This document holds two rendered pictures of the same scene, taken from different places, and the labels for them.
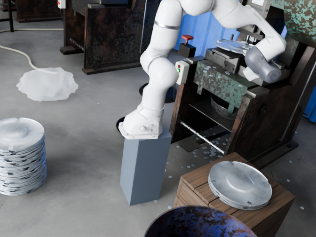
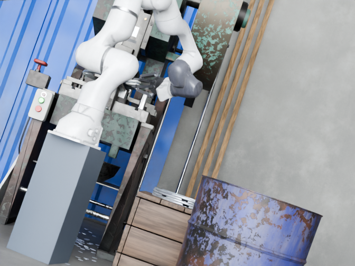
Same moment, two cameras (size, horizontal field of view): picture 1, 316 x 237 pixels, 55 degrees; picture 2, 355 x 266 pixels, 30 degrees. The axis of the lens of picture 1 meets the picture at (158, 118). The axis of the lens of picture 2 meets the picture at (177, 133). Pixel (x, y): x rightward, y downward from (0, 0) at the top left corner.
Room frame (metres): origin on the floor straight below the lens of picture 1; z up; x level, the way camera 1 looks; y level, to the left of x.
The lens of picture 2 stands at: (-0.74, 1.56, 0.43)
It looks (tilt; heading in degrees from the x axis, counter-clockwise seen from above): 4 degrees up; 315
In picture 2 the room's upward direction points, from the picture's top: 19 degrees clockwise
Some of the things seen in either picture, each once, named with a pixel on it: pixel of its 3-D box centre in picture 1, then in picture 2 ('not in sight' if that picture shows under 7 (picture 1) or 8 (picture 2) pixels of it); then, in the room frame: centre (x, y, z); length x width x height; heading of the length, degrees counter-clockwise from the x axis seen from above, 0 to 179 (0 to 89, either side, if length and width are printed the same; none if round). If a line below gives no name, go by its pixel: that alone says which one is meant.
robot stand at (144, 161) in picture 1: (143, 161); (57, 198); (1.30, 0.04, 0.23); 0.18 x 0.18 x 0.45; 29
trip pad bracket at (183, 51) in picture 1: (185, 58); (34, 91); (1.95, -0.11, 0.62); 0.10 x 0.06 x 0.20; 45
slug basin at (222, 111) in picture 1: (233, 106); (85, 165); (1.89, -0.49, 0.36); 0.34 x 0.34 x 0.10
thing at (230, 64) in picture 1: (231, 60); (105, 94); (1.77, -0.37, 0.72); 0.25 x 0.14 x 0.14; 135
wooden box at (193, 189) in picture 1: (228, 211); (171, 246); (1.10, -0.43, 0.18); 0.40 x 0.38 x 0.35; 133
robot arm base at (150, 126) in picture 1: (143, 117); (80, 123); (1.28, 0.07, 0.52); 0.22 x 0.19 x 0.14; 119
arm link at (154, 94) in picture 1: (159, 84); (109, 79); (1.27, 0.02, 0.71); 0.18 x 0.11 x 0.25; 30
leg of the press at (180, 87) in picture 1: (219, 75); (45, 133); (2.18, -0.40, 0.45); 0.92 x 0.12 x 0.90; 135
